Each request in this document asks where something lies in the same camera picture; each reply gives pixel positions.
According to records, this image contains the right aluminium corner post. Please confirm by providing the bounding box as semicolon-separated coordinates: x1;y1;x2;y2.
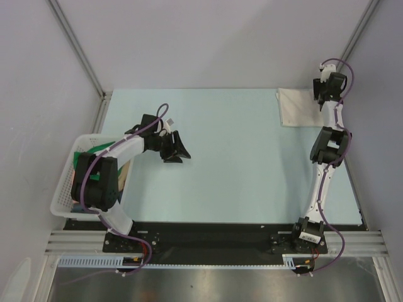
323;0;378;95

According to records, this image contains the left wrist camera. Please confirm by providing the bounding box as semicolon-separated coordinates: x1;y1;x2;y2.
125;114;174;137

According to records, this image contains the white plastic laundry basket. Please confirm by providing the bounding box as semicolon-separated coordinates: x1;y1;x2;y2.
50;134;125;220

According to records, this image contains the green t shirt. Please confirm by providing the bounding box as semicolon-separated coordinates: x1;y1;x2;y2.
73;142;114;181

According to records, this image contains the cream t shirt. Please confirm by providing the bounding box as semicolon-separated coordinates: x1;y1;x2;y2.
276;88;324;127

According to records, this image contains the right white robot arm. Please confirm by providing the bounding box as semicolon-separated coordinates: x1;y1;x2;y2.
290;72;352;254

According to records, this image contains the aluminium frame rail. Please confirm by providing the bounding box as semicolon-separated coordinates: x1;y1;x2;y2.
45;230;389;257

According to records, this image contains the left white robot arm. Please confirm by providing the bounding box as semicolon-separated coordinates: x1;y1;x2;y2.
71;130;191;252

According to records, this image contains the aluminium corner post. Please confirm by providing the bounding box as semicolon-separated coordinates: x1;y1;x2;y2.
46;0;106;97
323;0;378;95

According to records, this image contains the white slotted cable duct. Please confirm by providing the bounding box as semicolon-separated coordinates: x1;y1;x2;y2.
59;254;315;270

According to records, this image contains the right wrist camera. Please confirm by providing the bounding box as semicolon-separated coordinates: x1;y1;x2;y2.
319;64;347;101

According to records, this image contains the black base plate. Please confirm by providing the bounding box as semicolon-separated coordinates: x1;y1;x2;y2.
62;221;334;266

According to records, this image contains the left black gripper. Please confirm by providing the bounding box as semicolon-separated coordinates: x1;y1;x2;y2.
149;131;190;164

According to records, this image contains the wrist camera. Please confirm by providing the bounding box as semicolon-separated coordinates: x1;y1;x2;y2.
125;114;174;137
319;64;347;101

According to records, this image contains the beige t shirt in basket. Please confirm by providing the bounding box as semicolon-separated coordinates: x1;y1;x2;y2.
118;161;130;191

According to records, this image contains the left aluminium corner post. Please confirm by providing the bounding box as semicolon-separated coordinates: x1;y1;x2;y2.
46;0;106;97

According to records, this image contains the pink t shirt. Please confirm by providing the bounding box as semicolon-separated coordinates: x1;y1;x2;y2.
71;169;77;203

